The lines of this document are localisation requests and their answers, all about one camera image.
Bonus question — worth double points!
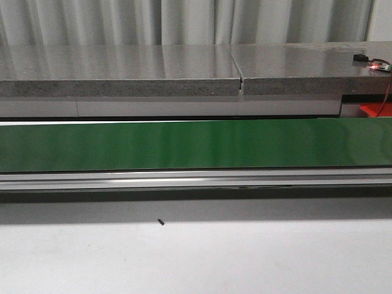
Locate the green conveyor belt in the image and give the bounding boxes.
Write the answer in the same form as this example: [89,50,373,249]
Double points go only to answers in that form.
[1,118,391,191]

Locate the grey stone countertop left slab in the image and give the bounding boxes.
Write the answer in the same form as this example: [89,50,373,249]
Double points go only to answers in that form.
[1,45,241,97]

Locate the grey stone countertop slab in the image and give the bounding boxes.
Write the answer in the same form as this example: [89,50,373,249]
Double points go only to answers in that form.
[1,45,241,97]
[230,41,391,95]

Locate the grey stone countertop right slab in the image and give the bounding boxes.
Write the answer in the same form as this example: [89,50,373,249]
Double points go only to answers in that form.
[230,41,391,95]

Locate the red plastic tray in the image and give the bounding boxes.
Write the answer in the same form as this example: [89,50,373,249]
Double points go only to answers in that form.
[360,103,392,118]

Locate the small sensor circuit board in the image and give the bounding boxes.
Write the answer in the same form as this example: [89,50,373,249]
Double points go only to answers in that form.
[353,54,391,72]

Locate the white pleated curtain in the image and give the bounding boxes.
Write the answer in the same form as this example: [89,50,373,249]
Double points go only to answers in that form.
[1,0,391,45]

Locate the red black sensor wire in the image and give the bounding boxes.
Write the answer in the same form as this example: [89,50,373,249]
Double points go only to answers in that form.
[375,56,392,118]

